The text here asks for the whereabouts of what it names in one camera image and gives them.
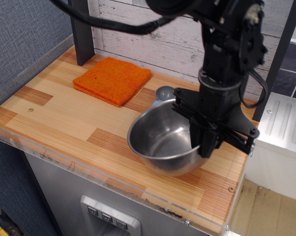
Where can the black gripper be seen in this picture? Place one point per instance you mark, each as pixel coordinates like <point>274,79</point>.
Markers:
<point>215,114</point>

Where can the stainless steel pot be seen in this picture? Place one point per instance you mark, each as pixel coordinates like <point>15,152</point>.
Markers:
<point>160,137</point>

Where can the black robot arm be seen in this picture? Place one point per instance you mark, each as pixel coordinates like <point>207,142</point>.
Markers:
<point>233,44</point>

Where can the blue grey measuring scoop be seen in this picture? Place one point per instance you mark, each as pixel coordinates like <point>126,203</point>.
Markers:
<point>163,94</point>

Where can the white ribbed box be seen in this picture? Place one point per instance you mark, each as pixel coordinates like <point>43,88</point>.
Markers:
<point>273,162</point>

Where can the clear acrylic table guard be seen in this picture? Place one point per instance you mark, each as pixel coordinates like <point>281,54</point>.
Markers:
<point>202,198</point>

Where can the orange folded cloth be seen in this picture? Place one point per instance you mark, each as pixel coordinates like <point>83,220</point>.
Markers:
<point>113,81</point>

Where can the grey cabinet with button panel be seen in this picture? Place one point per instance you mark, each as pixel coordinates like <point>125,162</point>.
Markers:
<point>84,208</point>

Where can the yellow object at corner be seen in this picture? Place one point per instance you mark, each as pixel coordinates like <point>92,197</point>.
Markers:
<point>3,232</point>

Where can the dark left frame post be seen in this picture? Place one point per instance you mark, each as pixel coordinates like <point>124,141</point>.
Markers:
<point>82,33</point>

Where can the dark frame post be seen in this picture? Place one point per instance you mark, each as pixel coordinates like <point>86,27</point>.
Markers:
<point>82,33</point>
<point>279,23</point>

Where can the dark right frame post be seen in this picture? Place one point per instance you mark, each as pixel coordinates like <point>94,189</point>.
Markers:
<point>279,23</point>

